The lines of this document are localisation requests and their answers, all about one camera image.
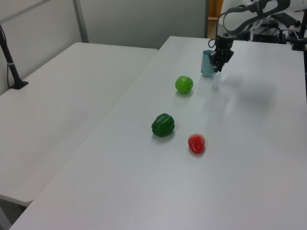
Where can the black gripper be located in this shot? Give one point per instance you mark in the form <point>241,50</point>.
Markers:
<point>221,51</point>

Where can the pale blue faceted mug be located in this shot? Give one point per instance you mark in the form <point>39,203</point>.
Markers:
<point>206,64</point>

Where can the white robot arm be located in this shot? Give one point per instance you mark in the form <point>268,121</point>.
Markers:
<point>249,16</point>

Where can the green apple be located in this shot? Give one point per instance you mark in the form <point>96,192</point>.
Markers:
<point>184,84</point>

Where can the black desk equipment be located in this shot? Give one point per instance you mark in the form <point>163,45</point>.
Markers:
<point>268,33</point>

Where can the dark green bell pepper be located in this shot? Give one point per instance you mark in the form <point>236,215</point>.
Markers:
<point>163,125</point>

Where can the black clamp stand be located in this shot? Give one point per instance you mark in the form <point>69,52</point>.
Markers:
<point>299,36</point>

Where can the white side table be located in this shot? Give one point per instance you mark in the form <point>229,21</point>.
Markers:
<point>55,107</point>

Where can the black pole with base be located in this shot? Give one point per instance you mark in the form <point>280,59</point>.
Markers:
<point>10,64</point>

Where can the grey partition post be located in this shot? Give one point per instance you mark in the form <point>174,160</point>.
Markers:
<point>81,21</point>

